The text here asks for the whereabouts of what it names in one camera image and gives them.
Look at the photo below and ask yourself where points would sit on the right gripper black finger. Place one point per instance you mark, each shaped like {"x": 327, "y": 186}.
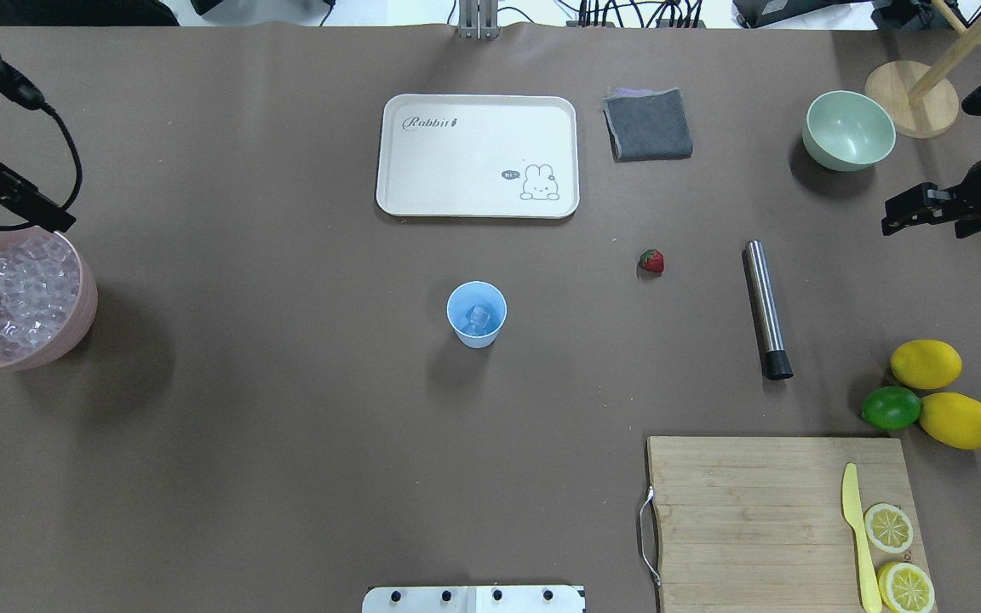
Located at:
{"x": 924, "y": 204}

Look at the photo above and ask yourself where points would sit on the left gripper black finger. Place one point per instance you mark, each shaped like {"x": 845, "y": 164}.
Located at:
{"x": 24, "y": 199}

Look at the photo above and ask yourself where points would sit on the wooden cup tree stand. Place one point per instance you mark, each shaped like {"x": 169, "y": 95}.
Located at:
{"x": 919, "y": 99}

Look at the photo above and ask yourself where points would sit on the pink bowl of ice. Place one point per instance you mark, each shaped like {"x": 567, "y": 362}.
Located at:
{"x": 48, "y": 298}

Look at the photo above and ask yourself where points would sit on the light blue plastic cup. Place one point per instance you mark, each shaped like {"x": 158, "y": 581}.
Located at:
{"x": 476, "y": 311}

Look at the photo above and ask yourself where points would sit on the mint green bowl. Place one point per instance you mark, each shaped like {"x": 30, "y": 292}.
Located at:
{"x": 847, "y": 131}

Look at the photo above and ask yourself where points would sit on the yellow lemon one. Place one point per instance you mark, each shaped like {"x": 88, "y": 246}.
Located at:
{"x": 926, "y": 364}

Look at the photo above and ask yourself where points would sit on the green lime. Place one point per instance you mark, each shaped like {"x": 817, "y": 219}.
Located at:
{"x": 891, "y": 408}

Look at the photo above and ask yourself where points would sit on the yellow lemon two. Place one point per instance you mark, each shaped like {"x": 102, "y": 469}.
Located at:
{"x": 953, "y": 419}

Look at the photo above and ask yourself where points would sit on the steel muddler black tip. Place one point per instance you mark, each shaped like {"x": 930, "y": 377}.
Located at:
{"x": 774, "y": 359}

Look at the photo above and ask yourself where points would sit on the red strawberry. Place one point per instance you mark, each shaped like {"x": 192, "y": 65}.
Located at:
{"x": 652, "y": 261}

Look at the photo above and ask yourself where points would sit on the grey folded cloth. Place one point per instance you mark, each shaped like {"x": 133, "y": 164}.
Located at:
{"x": 646, "y": 126}

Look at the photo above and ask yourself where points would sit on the lemon half slice one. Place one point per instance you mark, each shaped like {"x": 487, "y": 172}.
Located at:
{"x": 889, "y": 528}

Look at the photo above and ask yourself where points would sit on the wooden cutting board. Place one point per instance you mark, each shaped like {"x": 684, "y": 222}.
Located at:
{"x": 755, "y": 524}

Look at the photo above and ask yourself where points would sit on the lemon half slice two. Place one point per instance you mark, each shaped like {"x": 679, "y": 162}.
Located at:
{"x": 906, "y": 587}

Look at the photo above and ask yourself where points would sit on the yellow plastic knife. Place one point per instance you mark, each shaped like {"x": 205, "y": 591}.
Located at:
{"x": 851, "y": 507}

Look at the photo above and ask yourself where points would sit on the cream rabbit tray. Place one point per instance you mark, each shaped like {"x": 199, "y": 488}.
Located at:
{"x": 478, "y": 156}

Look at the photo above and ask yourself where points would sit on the aluminium frame post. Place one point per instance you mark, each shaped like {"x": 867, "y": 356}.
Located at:
{"x": 477, "y": 19}

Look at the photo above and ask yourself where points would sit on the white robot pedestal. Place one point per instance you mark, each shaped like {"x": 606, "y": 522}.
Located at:
{"x": 476, "y": 598}

